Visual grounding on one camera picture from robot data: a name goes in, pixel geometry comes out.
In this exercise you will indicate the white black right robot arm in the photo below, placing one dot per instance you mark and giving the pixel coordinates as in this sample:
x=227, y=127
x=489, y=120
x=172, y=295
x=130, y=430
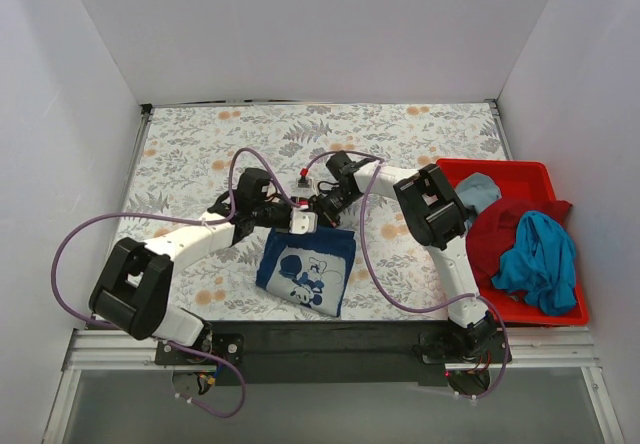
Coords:
x=436, y=219

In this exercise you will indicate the teal blue t shirt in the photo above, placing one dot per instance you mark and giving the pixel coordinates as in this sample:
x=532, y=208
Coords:
x=540, y=265

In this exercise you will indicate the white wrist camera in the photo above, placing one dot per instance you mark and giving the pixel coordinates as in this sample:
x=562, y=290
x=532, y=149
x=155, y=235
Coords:
x=303, y=220
x=305, y=187

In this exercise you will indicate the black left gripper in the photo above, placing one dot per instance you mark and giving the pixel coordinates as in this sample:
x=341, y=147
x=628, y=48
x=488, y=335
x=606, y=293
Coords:
x=279, y=214

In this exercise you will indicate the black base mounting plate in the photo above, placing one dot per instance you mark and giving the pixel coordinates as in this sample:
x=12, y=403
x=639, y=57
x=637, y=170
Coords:
x=323, y=352

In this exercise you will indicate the red t shirt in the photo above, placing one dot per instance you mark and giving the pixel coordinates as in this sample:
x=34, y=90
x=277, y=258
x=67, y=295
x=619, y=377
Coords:
x=494, y=232

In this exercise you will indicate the floral patterned table mat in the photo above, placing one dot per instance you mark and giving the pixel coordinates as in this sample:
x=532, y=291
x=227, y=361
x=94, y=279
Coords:
x=191, y=154

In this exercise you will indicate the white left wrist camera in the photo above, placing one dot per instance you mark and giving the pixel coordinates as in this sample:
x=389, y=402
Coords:
x=303, y=220

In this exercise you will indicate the navy blue t shirt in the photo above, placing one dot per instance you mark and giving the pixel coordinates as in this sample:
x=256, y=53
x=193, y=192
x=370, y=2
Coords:
x=310, y=270

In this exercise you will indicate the red plastic bin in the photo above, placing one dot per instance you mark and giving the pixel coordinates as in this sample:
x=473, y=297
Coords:
x=521, y=180

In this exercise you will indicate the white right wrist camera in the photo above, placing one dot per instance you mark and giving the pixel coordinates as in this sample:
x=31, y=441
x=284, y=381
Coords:
x=305, y=187

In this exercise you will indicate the aluminium frame rail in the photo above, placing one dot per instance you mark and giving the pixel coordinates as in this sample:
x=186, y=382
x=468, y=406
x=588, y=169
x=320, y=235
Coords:
x=93, y=350

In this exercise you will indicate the grey t shirt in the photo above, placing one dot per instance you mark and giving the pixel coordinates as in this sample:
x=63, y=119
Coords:
x=477, y=192

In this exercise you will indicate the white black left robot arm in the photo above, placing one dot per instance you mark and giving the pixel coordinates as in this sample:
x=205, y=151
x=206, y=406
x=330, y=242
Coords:
x=133, y=289

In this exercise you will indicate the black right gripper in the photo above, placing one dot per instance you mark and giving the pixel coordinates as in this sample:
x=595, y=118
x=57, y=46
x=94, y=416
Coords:
x=323, y=204

